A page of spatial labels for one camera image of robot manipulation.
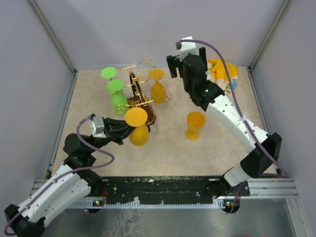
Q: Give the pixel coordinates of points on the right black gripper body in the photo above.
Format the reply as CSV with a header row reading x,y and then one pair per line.
x,y
174,62

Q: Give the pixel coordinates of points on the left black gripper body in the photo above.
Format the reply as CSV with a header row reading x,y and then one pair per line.
x,y
120,142

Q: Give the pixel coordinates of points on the orange wine glass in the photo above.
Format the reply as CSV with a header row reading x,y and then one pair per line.
x,y
195,122
136,118
158,91

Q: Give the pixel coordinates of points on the green wine glass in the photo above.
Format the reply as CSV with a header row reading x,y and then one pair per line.
x,y
117,97
109,73

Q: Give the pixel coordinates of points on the clear wine glass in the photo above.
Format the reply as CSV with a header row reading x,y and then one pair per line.
x,y
149,62

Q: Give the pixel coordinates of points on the green wine glass front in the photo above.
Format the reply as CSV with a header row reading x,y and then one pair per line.
x,y
109,73

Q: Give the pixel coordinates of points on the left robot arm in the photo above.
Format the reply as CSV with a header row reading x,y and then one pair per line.
x,y
73,180

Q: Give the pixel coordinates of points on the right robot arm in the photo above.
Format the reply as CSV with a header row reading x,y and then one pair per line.
x,y
262,148

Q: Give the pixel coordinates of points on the yellow patterned cloth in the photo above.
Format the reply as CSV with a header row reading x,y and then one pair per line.
x,y
216,73

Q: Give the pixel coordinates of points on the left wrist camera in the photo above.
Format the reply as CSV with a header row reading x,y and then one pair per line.
x,y
97,127

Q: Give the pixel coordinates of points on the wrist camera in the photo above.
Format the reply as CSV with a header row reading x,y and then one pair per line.
x,y
186,48
97,127

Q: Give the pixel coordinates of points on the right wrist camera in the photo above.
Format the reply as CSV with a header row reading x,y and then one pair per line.
x,y
186,48

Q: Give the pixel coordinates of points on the gold wire wine glass rack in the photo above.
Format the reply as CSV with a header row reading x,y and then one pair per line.
x,y
139,98

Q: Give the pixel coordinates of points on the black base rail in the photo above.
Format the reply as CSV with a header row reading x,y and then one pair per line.
x,y
163,192

